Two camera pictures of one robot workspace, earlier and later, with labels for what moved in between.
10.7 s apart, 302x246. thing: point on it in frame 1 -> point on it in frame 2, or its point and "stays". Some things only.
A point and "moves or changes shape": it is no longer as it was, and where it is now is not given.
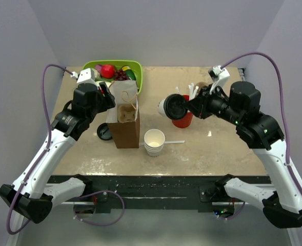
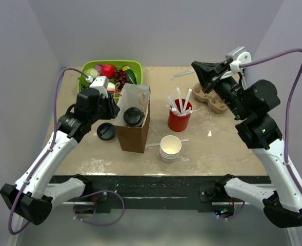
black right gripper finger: [196, 105] -> [208, 72]
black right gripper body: [214, 103] -> [221, 85]
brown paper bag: [124, 119] moves or changes shape
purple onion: [98, 67] stays
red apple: [107, 71] stays
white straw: [192, 93] -> [187, 110]
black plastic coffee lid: [175, 106] -> [133, 116]
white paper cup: [161, 108] -> [139, 125]
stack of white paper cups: [154, 140] -> [169, 147]
